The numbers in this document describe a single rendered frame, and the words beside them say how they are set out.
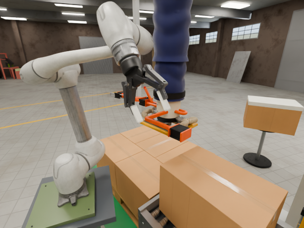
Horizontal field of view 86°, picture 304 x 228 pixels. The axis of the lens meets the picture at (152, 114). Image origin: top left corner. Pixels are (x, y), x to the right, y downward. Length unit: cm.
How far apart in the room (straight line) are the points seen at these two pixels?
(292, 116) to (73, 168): 258
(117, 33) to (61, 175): 85
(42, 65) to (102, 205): 86
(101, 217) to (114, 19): 102
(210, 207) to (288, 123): 206
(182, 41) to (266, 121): 201
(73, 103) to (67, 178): 45
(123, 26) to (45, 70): 47
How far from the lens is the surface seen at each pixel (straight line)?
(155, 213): 140
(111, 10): 65
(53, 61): 88
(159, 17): 109
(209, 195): 100
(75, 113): 114
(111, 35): 61
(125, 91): 62
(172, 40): 104
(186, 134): 82
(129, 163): 185
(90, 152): 121
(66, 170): 112
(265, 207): 106
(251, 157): 328
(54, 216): 124
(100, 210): 120
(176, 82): 107
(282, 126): 283
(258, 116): 275
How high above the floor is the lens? 164
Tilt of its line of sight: 20 degrees down
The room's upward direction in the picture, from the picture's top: straight up
